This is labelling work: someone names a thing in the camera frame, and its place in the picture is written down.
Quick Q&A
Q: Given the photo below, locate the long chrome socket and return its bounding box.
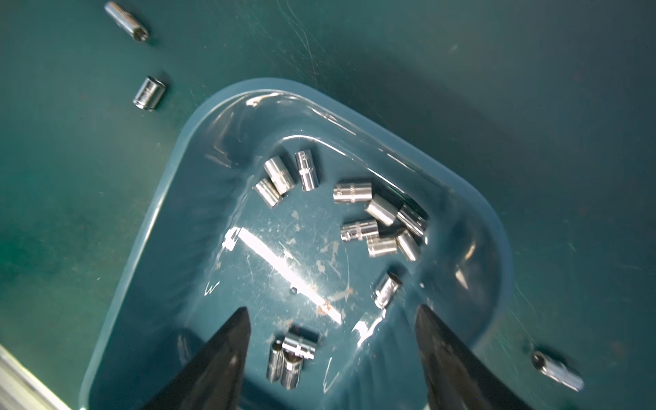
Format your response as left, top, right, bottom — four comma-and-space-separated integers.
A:
104, 2, 150, 42

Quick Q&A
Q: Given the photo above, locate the chrome socket in box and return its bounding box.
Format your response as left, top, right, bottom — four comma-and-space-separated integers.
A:
282, 333, 317, 360
253, 178, 283, 208
266, 339, 284, 383
396, 229, 420, 262
396, 204, 428, 237
373, 272, 402, 309
332, 182, 373, 203
340, 219, 379, 242
365, 195, 398, 227
280, 352, 304, 391
367, 237, 398, 258
264, 156, 296, 196
295, 150, 319, 192

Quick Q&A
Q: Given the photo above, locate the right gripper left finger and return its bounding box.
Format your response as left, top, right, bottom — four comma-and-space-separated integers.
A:
144, 307, 251, 409

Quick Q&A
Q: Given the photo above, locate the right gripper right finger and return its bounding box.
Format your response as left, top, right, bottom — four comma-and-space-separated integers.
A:
415, 304, 530, 409

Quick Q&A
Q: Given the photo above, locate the translucent blue storage box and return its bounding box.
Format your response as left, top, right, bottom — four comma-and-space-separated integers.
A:
79, 79, 514, 409

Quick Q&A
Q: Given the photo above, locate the short chrome socket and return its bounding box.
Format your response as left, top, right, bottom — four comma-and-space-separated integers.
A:
133, 76, 167, 111

